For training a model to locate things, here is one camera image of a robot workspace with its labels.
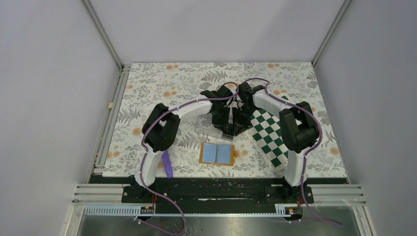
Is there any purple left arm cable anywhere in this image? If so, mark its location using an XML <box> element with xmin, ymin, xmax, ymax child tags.
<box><xmin>138</xmin><ymin>82</ymin><xmax>240</xmax><ymax>235</ymax></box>

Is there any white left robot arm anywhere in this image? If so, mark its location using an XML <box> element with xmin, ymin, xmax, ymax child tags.
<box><xmin>133</xmin><ymin>85</ymin><xmax>238</xmax><ymax>202</ymax></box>

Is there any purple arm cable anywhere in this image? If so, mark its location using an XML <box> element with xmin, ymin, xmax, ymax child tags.
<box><xmin>138</xmin><ymin>82</ymin><xmax>240</xmax><ymax>235</ymax></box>
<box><xmin>242</xmin><ymin>77</ymin><xmax>343</xmax><ymax>228</ymax></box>

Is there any left aluminium frame post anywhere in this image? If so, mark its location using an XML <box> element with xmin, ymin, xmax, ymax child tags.
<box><xmin>81</xmin><ymin>0</ymin><xmax>124</xmax><ymax>70</ymax></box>

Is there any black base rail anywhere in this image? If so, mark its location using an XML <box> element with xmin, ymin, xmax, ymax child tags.
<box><xmin>89</xmin><ymin>175</ymin><xmax>349</xmax><ymax>216</ymax></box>

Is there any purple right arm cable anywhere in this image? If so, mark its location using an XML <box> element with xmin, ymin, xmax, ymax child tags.
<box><xmin>242</xmin><ymin>77</ymin><xmax>343</xmax><ymax>228</ymax></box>

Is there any floral patterned table mat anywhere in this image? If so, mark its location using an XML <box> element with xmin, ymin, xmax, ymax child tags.
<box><xmin>91</xmin><ymin>62</ymin><xmax>348</xmax><ymax>184</ymax></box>

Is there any right aluminium frame post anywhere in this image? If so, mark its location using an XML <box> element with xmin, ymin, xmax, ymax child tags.
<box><xmin>311</xmin><ymin>0</ymin><xmax>352</xmax><ymax>68</ymax></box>

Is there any clear acrylic card box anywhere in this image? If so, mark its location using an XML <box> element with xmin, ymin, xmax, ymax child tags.
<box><xmin>195</xmin><ymin>114</ymin><xmax>234</xmax><ymax>142</ymax></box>

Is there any green white chessboard mat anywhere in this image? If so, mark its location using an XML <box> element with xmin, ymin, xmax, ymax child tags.
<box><xmin>246</xmin><ymin>108</ymin><xmax>288</xmax><ymax>173</ymax></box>

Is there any aluminium frame post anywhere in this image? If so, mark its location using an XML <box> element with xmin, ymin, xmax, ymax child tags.
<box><xmin>311</xmin><ymin>0</ymin><xmax>352</xmax><ymax>68</ymax></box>
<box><xmin>81</xmin><ymin>0</ymin><xmax>124</xmax><ymax>70</ymax></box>

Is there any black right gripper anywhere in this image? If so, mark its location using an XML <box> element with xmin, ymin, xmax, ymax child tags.
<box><xmin>232</xmin><ymin>104</ymin><xmax>258</xmax><ymax>137</ymax></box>

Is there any purple marker pen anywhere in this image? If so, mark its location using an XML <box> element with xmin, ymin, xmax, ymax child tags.
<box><xmin>161</xmin><ymin>150</ymin><xmax>174</xmax><ymax>179</ymax></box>

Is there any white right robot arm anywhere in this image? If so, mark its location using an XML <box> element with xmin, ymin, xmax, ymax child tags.
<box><xmin>233</xmin><ymin>82</ymin><xmax>322</xmax><ymax>203</ymax></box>

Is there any orange leather card holder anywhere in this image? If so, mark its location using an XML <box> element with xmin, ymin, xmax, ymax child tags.
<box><xmin>199</xmin><ymin>143</ymin><xmax>236</xmax><ymax>166</ymax></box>

